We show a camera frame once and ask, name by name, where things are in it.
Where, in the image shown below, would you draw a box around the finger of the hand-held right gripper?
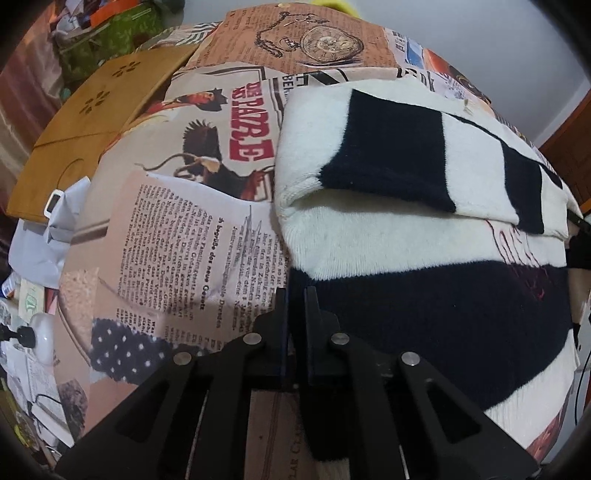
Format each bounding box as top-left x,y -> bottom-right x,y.
566,208 -> 591,269

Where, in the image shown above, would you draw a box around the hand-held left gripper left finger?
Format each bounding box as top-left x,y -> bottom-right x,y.
55,286 -> 293,480

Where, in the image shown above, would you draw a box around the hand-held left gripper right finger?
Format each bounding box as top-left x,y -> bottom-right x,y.
302,286 -> 541,480

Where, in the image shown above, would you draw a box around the black and white striped sweater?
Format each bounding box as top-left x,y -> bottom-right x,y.
274,78 -> 583,480

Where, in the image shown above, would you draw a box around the brown wooden door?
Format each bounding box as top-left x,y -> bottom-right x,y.
538,90 -> 591,214

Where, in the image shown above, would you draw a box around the newspaper print blanket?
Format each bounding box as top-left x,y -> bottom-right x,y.
53,21 -> 578,462

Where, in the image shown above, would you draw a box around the white rounded container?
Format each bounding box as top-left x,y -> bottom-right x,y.
27,313 -> 57,366

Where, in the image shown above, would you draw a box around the white plastic bag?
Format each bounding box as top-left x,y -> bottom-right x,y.
7,178 -> 93,291

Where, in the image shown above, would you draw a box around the pile of papers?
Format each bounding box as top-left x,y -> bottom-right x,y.
0,272 -> 88,459

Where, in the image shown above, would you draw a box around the small white device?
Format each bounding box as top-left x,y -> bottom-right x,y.
44,189 -> 66,218

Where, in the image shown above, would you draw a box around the tan wooden folding board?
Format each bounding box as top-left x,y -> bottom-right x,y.
7,44 -> 204,225

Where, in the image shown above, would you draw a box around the pocket watch print pillow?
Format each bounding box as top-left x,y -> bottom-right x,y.
188,1 -> 402,78

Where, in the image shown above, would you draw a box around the green patterned bag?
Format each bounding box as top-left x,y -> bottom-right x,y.
58,7 -> 163,87

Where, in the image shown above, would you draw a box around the pink curtain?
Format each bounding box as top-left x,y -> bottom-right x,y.
0,14 -> 70,185

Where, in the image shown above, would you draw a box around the orange box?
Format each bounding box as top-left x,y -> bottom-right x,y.
90,0 -> 140,27

